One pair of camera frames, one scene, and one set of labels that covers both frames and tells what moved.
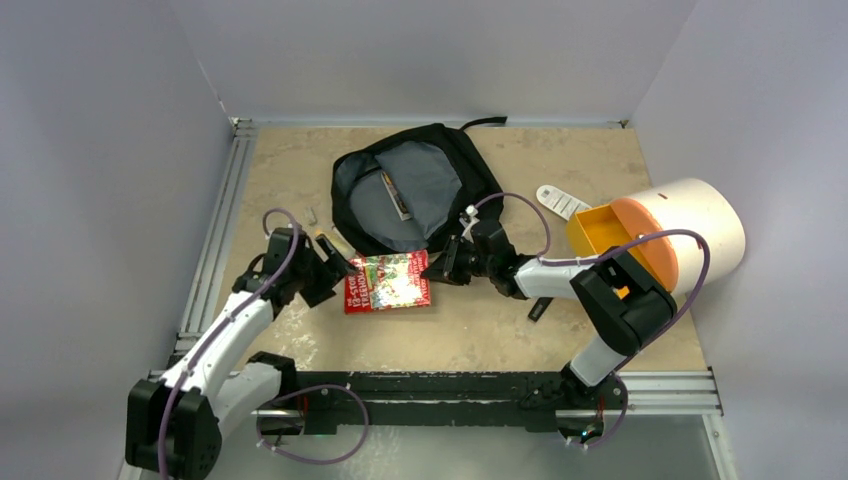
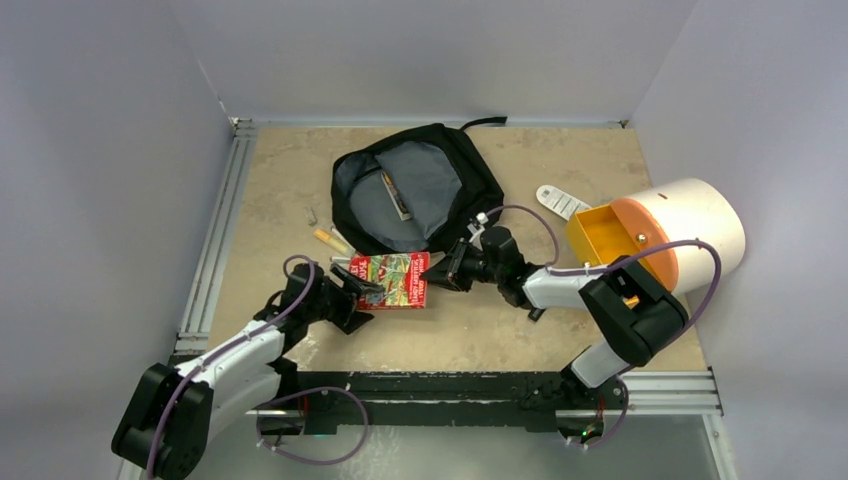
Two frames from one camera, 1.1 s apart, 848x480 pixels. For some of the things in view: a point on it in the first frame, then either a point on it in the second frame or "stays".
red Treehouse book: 387,282 stays
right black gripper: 445,268 stays
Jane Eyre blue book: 404,214 stays
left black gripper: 332,270 → 351,288
